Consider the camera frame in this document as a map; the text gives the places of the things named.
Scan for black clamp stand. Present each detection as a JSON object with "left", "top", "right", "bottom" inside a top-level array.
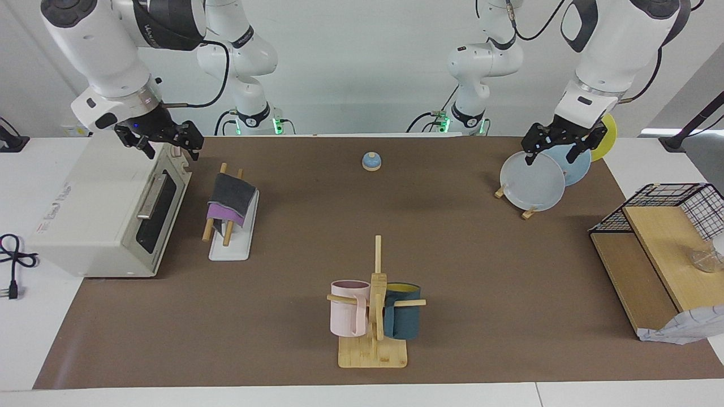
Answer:
[{"left": 0, "top": 118, "right": 30, "bottom": 153}]

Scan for brown table mat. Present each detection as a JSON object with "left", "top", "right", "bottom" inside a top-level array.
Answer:
[{"left": 33, "top": 136, "right": 724, "bottom": 391}]

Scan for black power cord with plug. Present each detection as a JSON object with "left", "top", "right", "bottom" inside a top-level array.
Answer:
[{"left": 0, "top": 233, "right": 39, "bottom": 300}]

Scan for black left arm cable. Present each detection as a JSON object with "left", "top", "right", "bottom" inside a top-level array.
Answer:
[{"left": 475, "top": 0, "right": 662, "bottom": 105}]

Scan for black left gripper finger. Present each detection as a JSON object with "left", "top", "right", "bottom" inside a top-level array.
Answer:
[
  {"left": 568, "top": 125, "right": 609, "bottom": 164},
  {"left": 522, "top": 124, "right": 552, "bottom": 166}
]

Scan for white towel rack wooden bars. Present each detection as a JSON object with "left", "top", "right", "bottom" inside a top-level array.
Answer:
[{"left": 202, "top": 163, "right": 260, "bottom": 262}]

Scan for grey plate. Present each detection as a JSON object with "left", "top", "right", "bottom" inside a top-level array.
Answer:
[{"left": 500, "top": 150, "right": 566, "bottom": 212}]

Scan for light blue plate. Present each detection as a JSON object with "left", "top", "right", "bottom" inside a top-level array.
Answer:
[{"left": 546, "top": 144, "right": 592, "bottom": 187}]

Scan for yellow plate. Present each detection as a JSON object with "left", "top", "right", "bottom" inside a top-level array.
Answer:
[{"left": 588, "top": 113, "right": 617, "bottom": 162}]

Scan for wooden shelf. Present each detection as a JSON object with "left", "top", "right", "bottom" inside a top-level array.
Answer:
[{"left": 589, "top": 203, "right": 724, "bottom": 340}]

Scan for wooden plate rack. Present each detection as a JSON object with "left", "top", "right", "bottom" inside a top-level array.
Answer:
[{"left": 495, "top": 184, "right": 539, "bottom": 221}]

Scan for black base cable bundle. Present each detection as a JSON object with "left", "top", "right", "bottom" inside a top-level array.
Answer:
[{"left": 406, "top": 89, "right": 460, "bottom": 134}]

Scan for black pole stand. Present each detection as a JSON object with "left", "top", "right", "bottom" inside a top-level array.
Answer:
[{"left": 659, "top": 90, "right": 724, "bottom": 153}]

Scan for beige toaster oven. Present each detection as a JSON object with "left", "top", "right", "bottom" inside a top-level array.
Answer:
[{"left": 27, "top": 131, "right": 192, "bottom": 279}]

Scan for clear glass cup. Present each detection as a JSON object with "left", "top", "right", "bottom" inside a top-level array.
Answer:
[{"left": 690, "top": 235, "right": 724, "bottom": 274}]

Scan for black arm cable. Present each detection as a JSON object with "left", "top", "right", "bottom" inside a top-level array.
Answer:
[
  {"left": 475, "top": 0, "right": 662, "bottom": 105},
  {"left": 161, "top": 40, "right": 230, "bottom": 109}
]

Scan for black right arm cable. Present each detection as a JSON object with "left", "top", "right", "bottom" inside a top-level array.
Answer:
[{"left": 161, "top": 40, "right": 230, "bottom": 109}]

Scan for black wire basket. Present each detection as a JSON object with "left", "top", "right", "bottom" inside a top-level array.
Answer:
[{"left": 588, "top": 183, "right": 724, "bottom": 242}]

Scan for dark teal mug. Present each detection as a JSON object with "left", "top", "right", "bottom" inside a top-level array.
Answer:
[{"left": 383, "top": 283, "right": 422, "bottom": 340}]

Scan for pink mug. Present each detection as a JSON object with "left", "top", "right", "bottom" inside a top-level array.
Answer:
[{"left": 330, "top": 280, "right": 371, "bottom": 337}]

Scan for wooden mug tree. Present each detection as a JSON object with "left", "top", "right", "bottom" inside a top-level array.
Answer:
[{"left": 327, "top": 236, "right": 426, "bottom": 369}]

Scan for purple and grey towel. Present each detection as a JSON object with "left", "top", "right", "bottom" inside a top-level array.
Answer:
[{"left": 206, "top": 172, "right": 256, "bottom": 228}]

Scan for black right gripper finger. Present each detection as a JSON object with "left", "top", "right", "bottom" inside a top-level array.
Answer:
[
  {"left": 115, "top": 127, "right": 156, "bottom": 160},
  {"left": 173, "top": 120, "right": 204, "bottom": 162}
]

